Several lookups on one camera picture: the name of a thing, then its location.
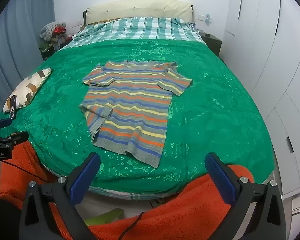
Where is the white wall switch plate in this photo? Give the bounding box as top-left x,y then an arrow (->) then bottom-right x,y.
197,13 -> 214,25

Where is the cream headboard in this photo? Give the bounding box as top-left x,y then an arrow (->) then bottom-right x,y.
83,0 -> 193,25

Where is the dark nightstand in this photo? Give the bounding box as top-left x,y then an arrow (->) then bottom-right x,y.
199,31 -> 223,57

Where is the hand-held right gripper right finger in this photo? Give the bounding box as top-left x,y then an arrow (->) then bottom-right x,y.
204,152 -> 287,240

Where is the grey curtain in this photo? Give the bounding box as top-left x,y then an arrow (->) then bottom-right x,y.
0,0 -> 56,120

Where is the green box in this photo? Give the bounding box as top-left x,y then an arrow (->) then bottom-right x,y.
84,208 -> 124,227

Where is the pile of clothes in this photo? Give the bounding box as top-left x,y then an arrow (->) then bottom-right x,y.
39,21 -> 74,60

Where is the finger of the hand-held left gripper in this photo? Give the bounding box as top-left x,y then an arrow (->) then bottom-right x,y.
0,118 -> 12,134
0,131 -> 29,148

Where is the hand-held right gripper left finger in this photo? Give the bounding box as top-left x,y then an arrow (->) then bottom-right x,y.
19,152 -> 101,240

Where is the green checked bedsheet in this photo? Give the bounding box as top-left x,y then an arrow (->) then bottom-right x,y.
62,17 -> 206,201

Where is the white brown patterned pillow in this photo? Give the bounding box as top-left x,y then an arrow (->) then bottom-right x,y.
3,68 -> 52,113

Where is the white wardrobe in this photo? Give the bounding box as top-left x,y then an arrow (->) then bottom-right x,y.
224,0 -> 300,215

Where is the thin black cable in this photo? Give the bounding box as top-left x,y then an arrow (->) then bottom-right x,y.
0,159 -> 59,184
119,212 -> 146,240

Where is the striped knit sweater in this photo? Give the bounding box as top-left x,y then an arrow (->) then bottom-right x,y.
79,59 -> 193,168

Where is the green blanket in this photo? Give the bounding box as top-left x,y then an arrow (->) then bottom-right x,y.
0,39 -> 275,195

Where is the black remote control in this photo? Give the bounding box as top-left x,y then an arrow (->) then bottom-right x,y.
9,94 -> 17,119

